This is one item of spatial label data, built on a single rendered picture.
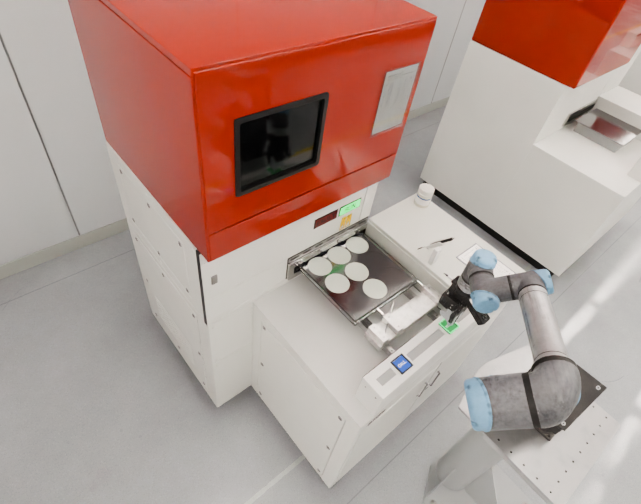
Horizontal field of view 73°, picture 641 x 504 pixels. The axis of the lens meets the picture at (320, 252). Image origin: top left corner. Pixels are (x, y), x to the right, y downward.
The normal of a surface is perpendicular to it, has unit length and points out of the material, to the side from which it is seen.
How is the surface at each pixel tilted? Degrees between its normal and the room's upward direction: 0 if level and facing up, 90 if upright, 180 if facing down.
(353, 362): 0
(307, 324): 0
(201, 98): 90
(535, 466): 0
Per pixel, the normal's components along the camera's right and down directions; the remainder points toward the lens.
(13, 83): 0.64, 0.62
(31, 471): 0.13, -0.67
